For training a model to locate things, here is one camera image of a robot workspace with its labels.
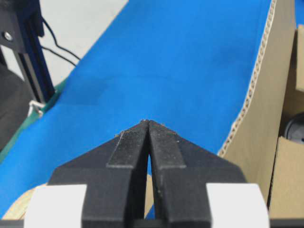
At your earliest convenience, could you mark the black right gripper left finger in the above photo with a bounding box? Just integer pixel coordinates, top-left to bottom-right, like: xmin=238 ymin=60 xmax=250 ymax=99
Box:
xmin=48 ymin=121 xmax=149 ymax=228

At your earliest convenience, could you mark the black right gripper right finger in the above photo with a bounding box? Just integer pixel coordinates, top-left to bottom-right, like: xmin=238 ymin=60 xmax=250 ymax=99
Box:
xmin=149 ymin=121 xmax=246 ymax=228

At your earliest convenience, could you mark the brown cardboard box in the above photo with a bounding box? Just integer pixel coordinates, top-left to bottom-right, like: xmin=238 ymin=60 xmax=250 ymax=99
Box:
xmin=144 ymin=0 xmax=304 ymax=220

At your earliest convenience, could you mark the black round object in box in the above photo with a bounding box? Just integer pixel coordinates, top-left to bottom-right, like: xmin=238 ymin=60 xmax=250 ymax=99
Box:
xmin=284 ymin=112 xmax=304 ymax=144

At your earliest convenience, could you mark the blue table cloth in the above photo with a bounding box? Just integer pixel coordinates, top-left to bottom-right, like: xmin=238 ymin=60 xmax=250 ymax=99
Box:
xmin=0 ymin=0 xmax=271 ymax=215

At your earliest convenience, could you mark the black cable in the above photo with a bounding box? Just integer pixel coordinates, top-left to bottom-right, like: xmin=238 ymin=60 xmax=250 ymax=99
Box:
xmin=40 ymin=16 xmax=81 ymax=65

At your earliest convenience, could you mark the black frame post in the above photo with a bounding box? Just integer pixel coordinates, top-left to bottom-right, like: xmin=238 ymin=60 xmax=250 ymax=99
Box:
xmin=0 ymin=0 xmax=55 ymax=104

